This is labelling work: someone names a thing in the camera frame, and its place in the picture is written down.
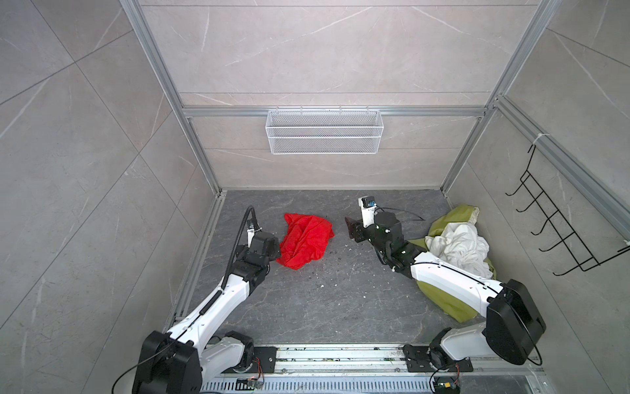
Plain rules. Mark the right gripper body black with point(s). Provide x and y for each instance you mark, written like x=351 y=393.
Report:
x=358 y=230

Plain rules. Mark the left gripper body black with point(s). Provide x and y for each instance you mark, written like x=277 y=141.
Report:
x=276 y=250

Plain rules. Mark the red cloth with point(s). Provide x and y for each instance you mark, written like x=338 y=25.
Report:
x=306 y=240

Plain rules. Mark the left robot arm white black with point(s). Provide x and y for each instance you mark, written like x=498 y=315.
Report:
x=180 y=360

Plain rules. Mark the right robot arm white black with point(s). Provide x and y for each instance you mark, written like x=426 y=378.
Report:
x=513 y=324

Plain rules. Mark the white cloth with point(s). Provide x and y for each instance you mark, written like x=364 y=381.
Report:
x=460 y=245

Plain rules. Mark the olive green cloth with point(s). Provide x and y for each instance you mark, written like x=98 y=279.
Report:
x=454 y=307

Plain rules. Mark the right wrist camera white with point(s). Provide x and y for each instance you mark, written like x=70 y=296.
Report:
x=368 y=207

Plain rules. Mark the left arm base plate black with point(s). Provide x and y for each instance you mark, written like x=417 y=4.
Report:
x=264 y=359

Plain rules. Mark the white wire mesh basket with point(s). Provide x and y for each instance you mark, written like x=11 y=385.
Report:
x=293 y=132

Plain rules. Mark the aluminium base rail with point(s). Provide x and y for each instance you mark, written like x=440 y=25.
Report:
x=375 y=368

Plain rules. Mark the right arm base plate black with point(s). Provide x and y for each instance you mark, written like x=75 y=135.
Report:
x=425 y=359

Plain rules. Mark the black wire hook rack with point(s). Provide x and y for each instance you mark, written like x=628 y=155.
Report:
x=558 y=223

